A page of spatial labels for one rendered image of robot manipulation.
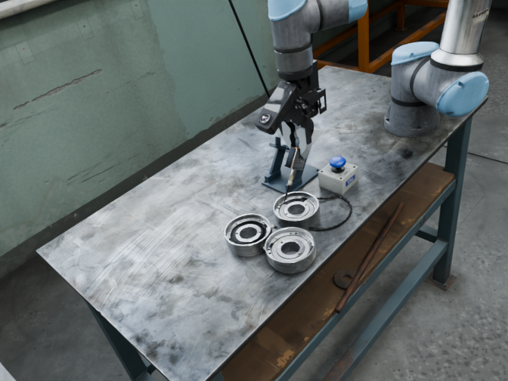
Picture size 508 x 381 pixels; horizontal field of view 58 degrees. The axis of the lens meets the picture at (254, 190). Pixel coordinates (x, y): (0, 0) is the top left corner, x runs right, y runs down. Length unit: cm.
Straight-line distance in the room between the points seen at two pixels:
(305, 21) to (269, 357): 74
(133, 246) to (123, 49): 159
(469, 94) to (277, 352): 75
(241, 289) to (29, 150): 168
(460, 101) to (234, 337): 73
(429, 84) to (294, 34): 42
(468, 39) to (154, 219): 84
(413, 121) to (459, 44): 26
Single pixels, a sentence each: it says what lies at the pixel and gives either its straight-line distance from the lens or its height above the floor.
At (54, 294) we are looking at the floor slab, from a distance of 237.
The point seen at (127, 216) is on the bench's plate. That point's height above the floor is 80.
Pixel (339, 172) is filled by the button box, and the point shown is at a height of 85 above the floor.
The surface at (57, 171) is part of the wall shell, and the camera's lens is 251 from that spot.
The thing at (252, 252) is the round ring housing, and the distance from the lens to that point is 98.
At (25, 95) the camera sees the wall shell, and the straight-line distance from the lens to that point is 236.
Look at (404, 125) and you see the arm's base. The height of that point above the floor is 83.
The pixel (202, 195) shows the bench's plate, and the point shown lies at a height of 80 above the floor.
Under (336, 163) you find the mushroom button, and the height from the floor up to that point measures 87.
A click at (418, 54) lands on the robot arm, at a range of 125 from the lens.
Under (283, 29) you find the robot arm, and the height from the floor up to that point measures 122.
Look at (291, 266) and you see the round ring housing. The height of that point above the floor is 83.
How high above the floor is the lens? 150
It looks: 36 degrees down
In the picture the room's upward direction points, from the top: 11 degrees counter-clockwise
